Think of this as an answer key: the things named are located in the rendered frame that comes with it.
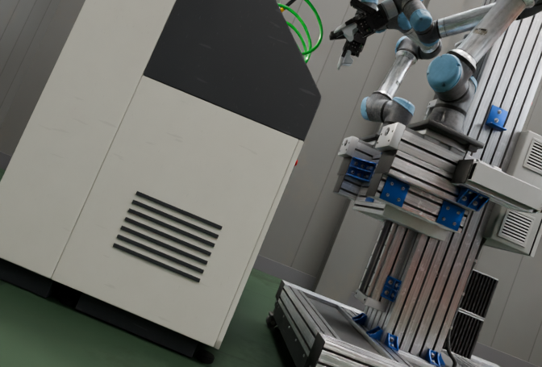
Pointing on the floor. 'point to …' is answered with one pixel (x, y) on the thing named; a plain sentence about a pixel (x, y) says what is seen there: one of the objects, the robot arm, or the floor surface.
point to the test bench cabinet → (176, 218)
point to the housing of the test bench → (81, 115)
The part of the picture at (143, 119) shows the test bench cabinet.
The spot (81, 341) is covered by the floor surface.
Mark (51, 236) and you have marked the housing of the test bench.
